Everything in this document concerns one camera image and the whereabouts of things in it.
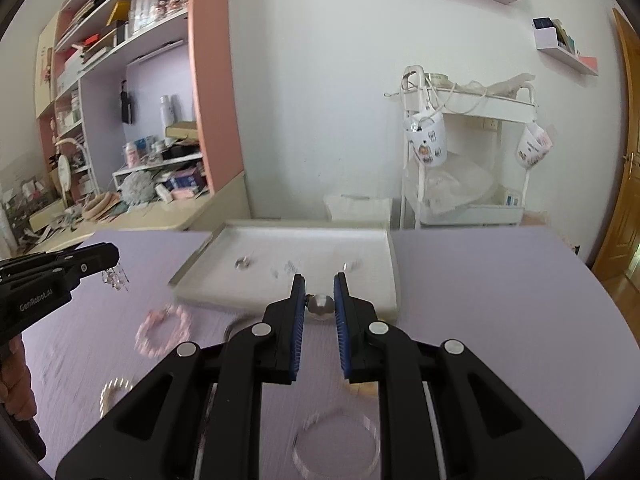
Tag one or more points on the white paper bag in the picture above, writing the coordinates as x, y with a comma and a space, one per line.
357, 207

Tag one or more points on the clear acrylic bangle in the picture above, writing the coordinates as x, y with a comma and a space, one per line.
298, 455

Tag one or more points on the pink and white wall shelf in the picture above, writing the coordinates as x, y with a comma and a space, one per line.
565, 55

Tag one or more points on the wall socket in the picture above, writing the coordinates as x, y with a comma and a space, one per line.
492, 124

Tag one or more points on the small printed white hanging cup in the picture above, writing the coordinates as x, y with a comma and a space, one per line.
534, 145

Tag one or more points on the pink shelf unit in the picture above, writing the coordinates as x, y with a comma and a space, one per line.
210, 85

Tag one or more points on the clear plastic bag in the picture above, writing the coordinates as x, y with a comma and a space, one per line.
455, 180

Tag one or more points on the round standing mirror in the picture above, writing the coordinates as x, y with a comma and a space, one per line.
64, 175

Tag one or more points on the crystal drop earring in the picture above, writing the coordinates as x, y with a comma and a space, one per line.
116, 277

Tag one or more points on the white bottle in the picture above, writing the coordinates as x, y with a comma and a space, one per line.
165, 112

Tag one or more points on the pink case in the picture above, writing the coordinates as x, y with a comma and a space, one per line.
182, 193

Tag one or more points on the black hanging pouch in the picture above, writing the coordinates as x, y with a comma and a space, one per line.
127, 107

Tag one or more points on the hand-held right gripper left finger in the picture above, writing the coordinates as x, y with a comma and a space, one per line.
299, 330

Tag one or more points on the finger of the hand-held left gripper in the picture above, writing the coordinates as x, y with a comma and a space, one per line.
90, 259

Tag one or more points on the pearl earring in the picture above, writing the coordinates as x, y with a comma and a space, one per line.
320, 305

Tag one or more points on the flat cardboard box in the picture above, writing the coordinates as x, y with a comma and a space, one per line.
182, 130

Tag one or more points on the grey pompom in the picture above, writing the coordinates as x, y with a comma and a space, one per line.
137, 187

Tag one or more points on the pink bottle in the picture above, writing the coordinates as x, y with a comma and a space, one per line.
131, 155

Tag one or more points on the white utility cart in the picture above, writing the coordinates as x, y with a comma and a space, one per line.
500, 107

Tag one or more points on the thin silver bangle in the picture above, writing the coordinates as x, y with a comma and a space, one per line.
231, 327

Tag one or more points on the beige desk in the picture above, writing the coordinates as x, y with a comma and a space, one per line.
165, 217

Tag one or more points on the small silver earring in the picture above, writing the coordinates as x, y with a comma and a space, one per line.
352, 264

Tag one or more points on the large printed white hanging cup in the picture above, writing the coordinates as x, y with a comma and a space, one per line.
425, 140

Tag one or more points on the wooden door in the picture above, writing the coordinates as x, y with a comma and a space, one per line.
620, 160

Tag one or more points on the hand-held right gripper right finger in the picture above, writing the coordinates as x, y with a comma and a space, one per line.
341, 330

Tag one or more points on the white shallow jewelry tray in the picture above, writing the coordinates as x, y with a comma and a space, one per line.
310, 245

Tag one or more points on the person's left hand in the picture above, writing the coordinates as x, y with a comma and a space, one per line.
20, 390

